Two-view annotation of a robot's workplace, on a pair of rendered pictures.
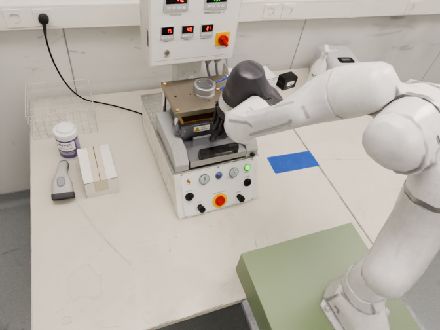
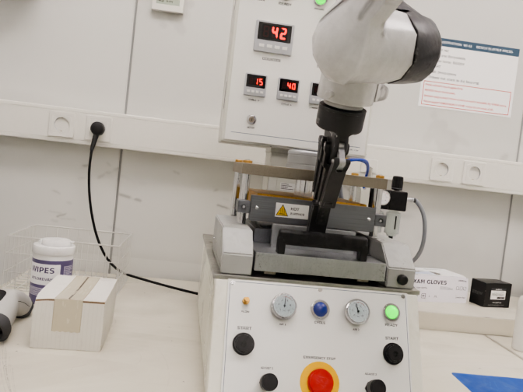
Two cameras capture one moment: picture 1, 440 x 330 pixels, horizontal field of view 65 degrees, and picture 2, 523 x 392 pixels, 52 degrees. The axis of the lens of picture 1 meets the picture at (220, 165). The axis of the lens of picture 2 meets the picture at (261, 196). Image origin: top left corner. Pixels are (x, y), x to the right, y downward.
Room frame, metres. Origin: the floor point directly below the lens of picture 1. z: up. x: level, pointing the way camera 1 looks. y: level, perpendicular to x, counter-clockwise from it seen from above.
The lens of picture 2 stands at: (0.01, -0.22, 1.10)
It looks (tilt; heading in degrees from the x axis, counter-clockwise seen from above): 3 degrees down; 22
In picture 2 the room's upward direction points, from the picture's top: 7 degrees clockwise
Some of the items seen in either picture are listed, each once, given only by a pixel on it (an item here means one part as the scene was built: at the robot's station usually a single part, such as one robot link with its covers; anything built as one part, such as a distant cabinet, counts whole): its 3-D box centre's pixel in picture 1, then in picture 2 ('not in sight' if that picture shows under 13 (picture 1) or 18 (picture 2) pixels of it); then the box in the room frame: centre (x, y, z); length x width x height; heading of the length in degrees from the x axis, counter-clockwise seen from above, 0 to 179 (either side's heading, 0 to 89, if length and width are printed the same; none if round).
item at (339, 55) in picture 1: (336, 69); not in sight; (1.80, -0.53, 0.88); 0.25 x 0.20 x 0.17; 22
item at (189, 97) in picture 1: (205, 91); (310, 183); (1.07, 0.11, 1.08); 0.31 x 0.24 x 0.13; 121
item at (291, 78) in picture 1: (287, 80); (490, 292); (1.66, -0.27, 0.83); 0.09 x 0.06 x 0.07; 131
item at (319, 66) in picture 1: (319, 69); not in sight; (1.69, -0.42, 0.92); 0.09 x 0.08 x 0.25; 2
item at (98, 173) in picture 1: (97, 170); (77, 309); (0.83, 0.46, 0.80); 0.19 x 0.13 x 0.09; 28
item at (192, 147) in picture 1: (204, 129); (303, 243); (0.99, 0.08, 0.97); 0.30 x 0.22 x 0.08; 31
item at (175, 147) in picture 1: (171, 140); (230, 241); (0.90, 0.19, 0.97); 0.25 x 0.05 x 0.07; 31
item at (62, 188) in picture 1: (61, 177); (4, 306); (0.76, 0.58, 0.79); 0.20 x 0.08 x 0.08; 28
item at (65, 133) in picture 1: (67, 141); (51, 273); (0.92, 0.62, 0.83); 0.09 x 0.09 x 0.15
